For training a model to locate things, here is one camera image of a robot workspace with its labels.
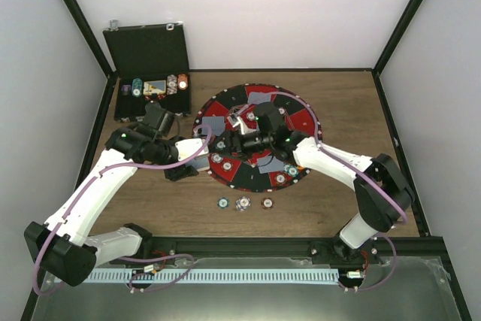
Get light blue slotted cable duct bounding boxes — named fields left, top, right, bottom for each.
left=85, top=268, right=339, bottom=285

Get metal sheet front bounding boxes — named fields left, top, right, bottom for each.
left=32, top=257, right=461, bottom=320

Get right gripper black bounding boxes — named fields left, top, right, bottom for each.
left=208, top=130, right=274, bottom=162

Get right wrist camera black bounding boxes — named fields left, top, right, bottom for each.
left=253, top=102, right=289, bottom=135

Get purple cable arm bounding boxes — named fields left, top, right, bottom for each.
left=232, top=90, right=409, bottom=292
left=32, top=123, right=212, bottom=295

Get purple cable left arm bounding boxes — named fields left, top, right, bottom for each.
left=32, top=123, right=212, bottom=295

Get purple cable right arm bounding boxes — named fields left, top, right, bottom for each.
left=232, top=90, right=409, bottom=292

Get brown poker chip stack table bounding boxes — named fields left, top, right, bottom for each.
left=261, top=198, right=274, bottom=209

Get blue card bottom seat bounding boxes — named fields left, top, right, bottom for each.
left=257, top=155, right=285, bottom=174

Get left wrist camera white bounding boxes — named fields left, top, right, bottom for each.
left=175, top=138, right=209, bottom=161

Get black poker case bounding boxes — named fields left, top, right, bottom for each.
left=103, top=23, right=192, bottom=122

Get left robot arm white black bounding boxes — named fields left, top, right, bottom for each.
left=24, top=128, right=210, bottom=295

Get purple chip stack in case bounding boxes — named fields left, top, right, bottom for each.
left=121, top=85, right=131, bottom=95

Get green poker chip stack table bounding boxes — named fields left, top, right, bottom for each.
left=217, top=198, right=229, bottom=209

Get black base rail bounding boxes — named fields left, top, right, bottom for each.
left=44, top=236, right=444, bottom=265

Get black aluminium frame post left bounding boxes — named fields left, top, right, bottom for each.
left=63, top=0, right=113, bottom=77

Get card deck in case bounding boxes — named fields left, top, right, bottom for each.
left=143, top=80, right=166, bottom=95

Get blue white chips in case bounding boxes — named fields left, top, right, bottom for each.
left=166, top=74, right=178, bottom=95

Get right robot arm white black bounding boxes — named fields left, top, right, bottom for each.
left=209, top=130, right=414, bottom=263

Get black aluminium frame post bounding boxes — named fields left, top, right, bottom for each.
left=63, top=0, right=113, bottom=77
left=373, top=0, right=424, bottom=76

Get blue card seat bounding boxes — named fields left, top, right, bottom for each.
left=257, top=155, right=285, bottom=174
left=247, top=92, right=271, bottom=104
left=201, top=116, right=225, bottom=135

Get green chip stack in case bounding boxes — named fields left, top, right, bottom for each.
left=131, top=78, right=144, bottom=97

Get round red black poker mat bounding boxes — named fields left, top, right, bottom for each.
left=192, top=83, right=322, bottom=192

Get black aluminium frame post right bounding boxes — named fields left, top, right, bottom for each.
left=373, top=0, right=424, bottom=76

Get orange chips in case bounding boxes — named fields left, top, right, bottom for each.
left=177, top=74, right=189, bottom=90

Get blue card top seat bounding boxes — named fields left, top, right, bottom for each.
left=247, top=92, right=271, bottom=104

